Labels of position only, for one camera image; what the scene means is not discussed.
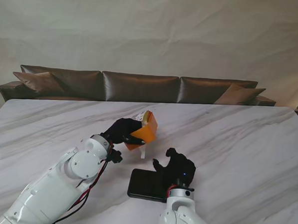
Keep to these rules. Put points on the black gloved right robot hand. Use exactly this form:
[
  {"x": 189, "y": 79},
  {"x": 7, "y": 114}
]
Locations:
[{"x": 178, "y": 168}]

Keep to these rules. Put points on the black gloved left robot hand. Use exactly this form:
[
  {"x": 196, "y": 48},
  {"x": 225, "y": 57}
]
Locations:
[{"x": 121, "y": 130}]

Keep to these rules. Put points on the orange tissue box cover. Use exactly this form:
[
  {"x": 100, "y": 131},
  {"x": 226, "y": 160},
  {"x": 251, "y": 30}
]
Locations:
[{"x": 145, "y": 134}]

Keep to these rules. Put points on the gold tissue pack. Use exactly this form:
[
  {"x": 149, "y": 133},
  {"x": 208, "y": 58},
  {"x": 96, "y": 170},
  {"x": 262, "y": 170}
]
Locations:
[{"x": 146, "y": 116}]

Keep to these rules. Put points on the black tissue box base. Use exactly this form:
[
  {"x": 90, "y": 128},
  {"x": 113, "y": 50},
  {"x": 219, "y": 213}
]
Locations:
[{"x": 145, "y": 184}]

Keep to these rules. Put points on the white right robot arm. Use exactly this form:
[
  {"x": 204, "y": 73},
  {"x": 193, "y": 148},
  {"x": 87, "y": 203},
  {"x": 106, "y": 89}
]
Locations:
[{"x": 181, "y": 214}]

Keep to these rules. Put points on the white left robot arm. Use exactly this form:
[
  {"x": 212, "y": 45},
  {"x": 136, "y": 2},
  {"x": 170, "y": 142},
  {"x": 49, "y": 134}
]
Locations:
[{"x": 60, "y": 180}]

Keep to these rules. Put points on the brown sofa back cushion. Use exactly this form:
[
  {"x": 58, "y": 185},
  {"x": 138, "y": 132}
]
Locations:
[
  {"x": 140, "y": 87},
  {"x": 83, "y": 83},
  {"x": 202, "y": 91}
]

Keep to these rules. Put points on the brown throw pillow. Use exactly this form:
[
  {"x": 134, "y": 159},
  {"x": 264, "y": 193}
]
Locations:
[
  {"x": 38, "y": 82},
  {"x": 239, "y": 95}
]

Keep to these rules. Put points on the brown leather sofa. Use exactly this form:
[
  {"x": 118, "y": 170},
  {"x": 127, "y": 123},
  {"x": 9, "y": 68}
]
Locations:
[{"x": 12, "y": 88}]

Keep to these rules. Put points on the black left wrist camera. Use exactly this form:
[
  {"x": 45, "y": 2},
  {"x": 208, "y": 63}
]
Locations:
[{"x": 116, "y": 156}]

